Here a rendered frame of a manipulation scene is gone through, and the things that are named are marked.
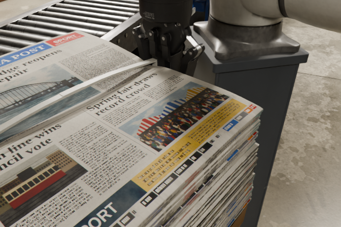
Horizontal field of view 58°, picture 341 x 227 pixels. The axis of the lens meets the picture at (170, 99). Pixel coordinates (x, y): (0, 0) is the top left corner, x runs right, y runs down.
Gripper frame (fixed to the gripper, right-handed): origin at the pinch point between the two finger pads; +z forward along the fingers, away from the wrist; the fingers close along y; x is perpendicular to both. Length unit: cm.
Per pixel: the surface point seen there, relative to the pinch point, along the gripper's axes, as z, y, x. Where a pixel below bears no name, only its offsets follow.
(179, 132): -10.4, 13.5, -12.9
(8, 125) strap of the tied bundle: -11.0, 0.0, -24.3
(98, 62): -10.0, -6.2, -8.2
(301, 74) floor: 96, -39, 211
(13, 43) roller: 16, -87, 10
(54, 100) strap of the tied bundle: -11.4, -0.2, -18.9
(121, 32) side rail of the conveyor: 16, -65, 44
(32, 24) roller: 17, -101, 25
